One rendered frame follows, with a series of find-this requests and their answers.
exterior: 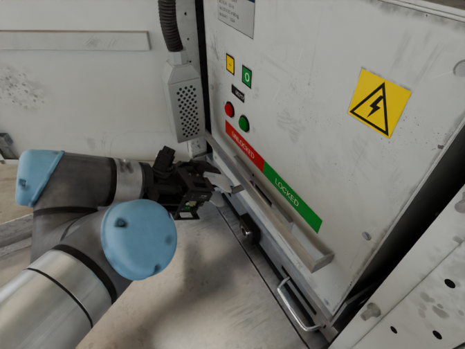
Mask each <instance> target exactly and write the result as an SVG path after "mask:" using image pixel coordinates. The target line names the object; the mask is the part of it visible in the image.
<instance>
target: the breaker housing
mask: <svg viewBox="0 0 465 349"><path fill-rule="evenodd" d="M380 1H385V2H388V3H393V4H396V5H399V6H404V7H407V8H412V9H415V10H420V11H423V12H428V13H431V14H434V15H439V16H442V17H447V18H450V19H455V20H457V21H462V22H465V0H380ZM464 184H465V117H464V118H463V120H462V121H461V123H460V124H459V126H458V127H457V129H456V130H455V132H454V133H453V135H452V136H451V137H450V139H449V140H448V142H447V144H446V145H445V146H444V148H443V150H442V151H441V152H440V154H439V156H438V157H437V158H436V160H435V162H434V163H433V164H432V166H431V167H430V169H429V171H428V172H427V173H426V175H425V177H424V178H423V179H422V181H421V183H420V184H419V185H418V187H417V189H416V190H415V191H414V193H413V194H412V196H411V198H409V200H408V202H407V203H406V205H405V206H404V207H403V209H402V211H401V212H400V213H399V215H398V217H397V218H396V219H395V221H394V223H393V224H392V226H391V227H390V229H389V230H388V232H387V233H386V234H385V236H384V238H383V239H382V240H381V242H380V244H379V245H378V246H377V248H376V250H375V251H374V253H373V254H372V256H371V257H370V259H369V260H368V261H367V263H366V264H365V266H364V267H363V269H362V270H361V272H360V273H359V275H358V276H357V278H356V280H355V281H354V282H353V284H352V286H351V287H350V288H349V290H348V291H347V293H346V294H345V296H344V297H343V299H342V301H341V302H340V303H339V305H338V307H337V308H336V309H335V311H334V313H333V314H332V316H334V315H335V314H337V313H338V311H339V310H340V308H341V307H342V306H343V304H344V303H345V302H346V301H348V300H349V299H350V298H352V297H353V296H355V295H357V294H358V293H359V292H361V291H363V290H364V289H365V288H367V287H369V286H370V285H371V284H373V283H375V282H376V281H378V280H379V279H381V278H382V277H384V276H385V275H387V274H388V273H390V272H391V271H393V270H394V268H395V267H396V266H397V265H398V264H399V263H400V262H401V260H402V259H403V258H404V257H405V255H406V254H407V253H408V252H409V250H411V248H412V247H413V246H414V245H415V243H416V242H417V241H418V240H419V238H420V237H421V236H422V235H423V234H424V233H425V232H426V230H427V229H428V228H429V226H430V225H431V224H432V223H433V222H434V221H435V220H436V218H437V217H438V216H439V214H440V213H441V212H442V211H443V210H444V209H445V207H446V206H447V205H448V204H449V203H450V201H451V200H452V199H453V197H454V196H455V195H456V194H457V193H458V192H459V191H460V189H461V188H462V187H463V186H464ZM356 288H357V289H356ZM354 289H356V290H355V291H354V292H352V291H353V290H354Z"/></svg>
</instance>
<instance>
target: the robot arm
mask: <svg viewBox="0 0 465 349"><path fill-rule="evenodd" d="M175 152H176V150H173V149H172V148H170V147H167V146H164V147H163V149H162V150H160V151H159V153H158V154H157V155H156V160H155V162H154V165H153V166H152V167H151V165H150V164H148V163H143V162H137V161H135V160H128V159H117V158H111V157H105V156H94V155H88V154H76V153H70V152H65V151H64V150H61V151H57V150H26V151H25V152H23V153H22V154H21V156H20V158H19V165H18V170H17V181H16V191H15V201H16V203H17V204H19V205H20V206H28V207H29V208H32V207H33V213H34V215H33V234H32V243H31V252H30V265H29V266H28V267H26V268H25V269H24V270H23V271H21V272H20V273H19V274H17V275H16V276H15V277H14V278H12V279H11V280H9V281H8V282H7V283H6V284H5V285H3V286H2V287H0V349H75V348H76V347H77V345H78V344H79V343H80V342H81V340H83V338H85V336H86V335H87V334H88V333H89V332H90V330H91V329H92V328H93V327H94V325H95V324H96V323H97V322H98V321H99V320H100V319H101V318H102V316H103V315H104V314H105V313H106V312H107V310H108V309H109V308H110V307H111V306H112V305H113V304H114V303H115V302H116V301H117V300H118V298H119V297H120V296H121V295H122V293H123V292H124V291H125V290H126V289H127V288H128V286H130V285H131V283H132V282H133V281H134V280H144V279H146V278H148V277H150V276H155V275H156V274H159V273H160V272H162V270H164V269H165V268H166V267H167V266H168V265H169V264H170V262H171V261H172V258H173V257H174V254H175V251H176V246H177V232H176V226H175V223H174V220H199V219H200V218H199V216H198V214H197V210H198V209H200V206H203V204H204V203H205V202H208V201H210V202H212V203H213V204H214V205H215V206H218V207H222V206H224V201H223V197H222V195H221V194H222V193H224V192H227V193H231V192H232V189H231V188H232V187H233V186H234V184H233V182H232V181H231V180H230V178H229V177H228V176H226V175H225V174H224V173H223V172H222V171H220V170H219V169H218V168H216V167H215V166H213V165H212V164H211V163H209V162H207V161H202V160H197V161H195V160H192V159H190V161H189V162H188V161H184V162H181V161H178V162H177V163H174V158H175V156H174V153H175ZM98 206H106V207H110V208H106V209H104V210H101V211H98ZM170 213H171V214H170ZM179 213H191V215H192V216H193V217H181V216H180V214H179ZM171 215H172V217H173V219H174V220H173V219H172V218H171Z"/></svg>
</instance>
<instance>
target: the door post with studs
mask: <svg viewBox="0 0 465 349"><path fill-rule="evenodd" d="M464 338H465V184H464V186H463V187H462V188H461V189H460V191H459V192H458V193H457V194H456V195H455V196H454V197H453V199H452V200H451V201H450V203H449V204H448V205H447V206H446V207H445V209H444V210H443V211H442V212H441V213H440V214H439V216H438V217H437V218H436V220H435V221H434V222H433V223H432V224H431V225H430V226H429V228H428V229H427V230H426V232H425V233H424V234H423V235H422V236H421V237H420V238H419V240H418V241H417V242H416V243H415V245H414V246H413V247H412V248H411V250H409V252H408V253H407V254H406V255H405V257H404V258H403V259H402V260H401V262H400V263H399V264H398V265H397V266H396V267H395V268H394V270H393V271H392V272H391V274H390V275H389V276H388V277H387V278H386V279H385V280H384V282H383V283H382V284H381V286H380V287H379V288H378V289H377V290H376V291H375V292H374V294H373V295H372V296H371V297H370V299H369V300H368V301H367V302H366V304H364V306H363V307H362V308H361V309H360V310H359V312H358V313H357V314H356V316H355V317H354V318H353V319H352V320H351V321H350V322H349V324H348V325H347V326H346V327H345V329H344V330H343V331H342V332H341V333H340V334H339V335H338V337H337V338H336V339H335V341H334V342H333V343H332V344H331V345H330V346H329V347H328V349H445V348H447V347H449V346H451V345H453V344H454V343H457V342H458V341H461V340H462V339H464Z"/></svg>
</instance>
